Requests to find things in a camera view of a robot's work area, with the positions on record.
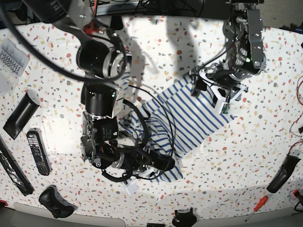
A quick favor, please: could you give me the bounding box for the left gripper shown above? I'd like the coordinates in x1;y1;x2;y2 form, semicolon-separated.
189;63;248;114

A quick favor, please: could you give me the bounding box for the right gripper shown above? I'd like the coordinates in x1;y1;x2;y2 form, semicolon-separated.
111;148;175;195

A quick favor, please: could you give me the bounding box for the blue white striped t-shirt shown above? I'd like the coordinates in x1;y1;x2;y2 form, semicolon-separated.
118;70;235;183

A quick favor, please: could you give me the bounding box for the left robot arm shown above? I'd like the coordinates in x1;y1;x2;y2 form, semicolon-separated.
189;0;266;114

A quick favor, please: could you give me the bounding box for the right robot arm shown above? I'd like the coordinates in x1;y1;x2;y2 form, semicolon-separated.
25;0;175;183

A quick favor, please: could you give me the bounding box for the black game controller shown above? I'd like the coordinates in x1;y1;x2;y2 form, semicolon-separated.
38;187;75;219

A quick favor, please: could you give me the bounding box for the black tv remote control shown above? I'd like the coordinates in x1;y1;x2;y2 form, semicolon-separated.
27;130;51;176

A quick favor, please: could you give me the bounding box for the grey monitor stand foot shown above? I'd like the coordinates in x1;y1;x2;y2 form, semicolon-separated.
110;15;124;30

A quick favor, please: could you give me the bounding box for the long black bar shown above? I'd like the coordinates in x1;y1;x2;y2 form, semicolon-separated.
0;137;34;196

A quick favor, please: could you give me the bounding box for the black cylindrical speaker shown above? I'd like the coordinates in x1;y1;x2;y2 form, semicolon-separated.
3;90;41;140

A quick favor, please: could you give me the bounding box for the clear plastic screw box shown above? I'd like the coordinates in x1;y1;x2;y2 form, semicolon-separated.
0;38;30;96

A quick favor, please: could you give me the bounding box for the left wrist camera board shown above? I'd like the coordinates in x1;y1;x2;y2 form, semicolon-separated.
221;103;231;114

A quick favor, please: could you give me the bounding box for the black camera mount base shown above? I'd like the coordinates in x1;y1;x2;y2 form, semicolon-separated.
172;208;197;227

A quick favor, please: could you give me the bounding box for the red black wire bundle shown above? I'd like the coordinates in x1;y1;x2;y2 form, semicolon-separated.
290;75;303;152

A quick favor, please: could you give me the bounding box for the black curved handle tool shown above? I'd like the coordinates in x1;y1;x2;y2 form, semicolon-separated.
267;155;301;193

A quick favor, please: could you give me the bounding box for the red handled screwdriver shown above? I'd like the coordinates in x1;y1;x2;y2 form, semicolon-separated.
245;195;268;222

